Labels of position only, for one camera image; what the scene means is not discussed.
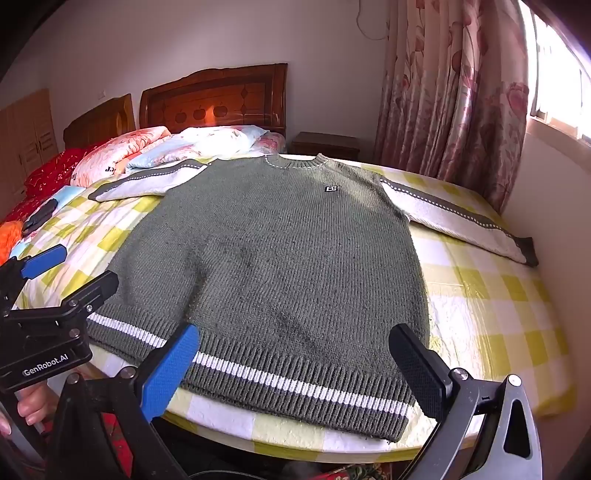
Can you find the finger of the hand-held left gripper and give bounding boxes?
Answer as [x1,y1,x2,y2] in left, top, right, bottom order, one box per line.
[21,244,66,280]
[60,270,120,319]

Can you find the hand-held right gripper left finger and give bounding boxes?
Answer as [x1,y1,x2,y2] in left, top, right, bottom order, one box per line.
[46,323,200,480]

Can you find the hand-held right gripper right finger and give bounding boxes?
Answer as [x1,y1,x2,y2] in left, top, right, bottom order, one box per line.
[389,323,543,480]

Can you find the green knit sweater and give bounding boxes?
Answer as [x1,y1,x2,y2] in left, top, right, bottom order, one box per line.
[85,154,540,443]

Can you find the person's left hand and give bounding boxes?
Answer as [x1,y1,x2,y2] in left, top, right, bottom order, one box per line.
[0,381,49,437]

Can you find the orange cloth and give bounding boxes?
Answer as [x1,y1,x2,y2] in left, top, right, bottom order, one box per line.
[0,220,24,264]

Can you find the black object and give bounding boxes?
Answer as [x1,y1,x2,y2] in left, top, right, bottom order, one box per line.
[21,198,58,236]

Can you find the light blue cloth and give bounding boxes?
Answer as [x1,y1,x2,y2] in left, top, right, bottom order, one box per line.
[44,185,86,204]

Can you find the bed with checked sheet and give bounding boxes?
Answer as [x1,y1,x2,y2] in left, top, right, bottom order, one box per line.
[9,131,578,464]

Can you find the red blanket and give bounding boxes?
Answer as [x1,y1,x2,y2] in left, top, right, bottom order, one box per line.
[0,148,100,222]

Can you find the wooden wardrobe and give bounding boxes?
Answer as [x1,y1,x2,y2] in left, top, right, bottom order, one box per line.
[0,89,58,217]

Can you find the pink floral quilt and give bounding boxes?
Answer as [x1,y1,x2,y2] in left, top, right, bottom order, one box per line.
[71,126,172,184]

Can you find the small wooden headboard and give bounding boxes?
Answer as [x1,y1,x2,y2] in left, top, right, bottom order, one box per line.
[63,93,136,148]

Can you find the light blue floral quilt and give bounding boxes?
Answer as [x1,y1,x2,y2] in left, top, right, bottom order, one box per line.
[127,124,269,169]

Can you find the large wooden headboard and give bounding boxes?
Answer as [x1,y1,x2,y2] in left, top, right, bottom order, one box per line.
[139,63,288,139]

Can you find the pink pillow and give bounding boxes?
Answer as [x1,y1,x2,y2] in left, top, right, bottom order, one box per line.
[252,132,288,155]

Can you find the wooden nightstand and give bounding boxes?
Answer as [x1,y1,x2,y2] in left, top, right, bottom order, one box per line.
[291,131,362,161]

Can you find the floral curtain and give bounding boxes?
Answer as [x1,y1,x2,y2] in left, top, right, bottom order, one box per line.
[373,0,529,213]

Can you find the window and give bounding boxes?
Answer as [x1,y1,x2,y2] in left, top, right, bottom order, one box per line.
[519,0,591,139]

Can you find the thin wall cable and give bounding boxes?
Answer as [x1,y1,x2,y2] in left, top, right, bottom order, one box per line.
[355,0,393,42]

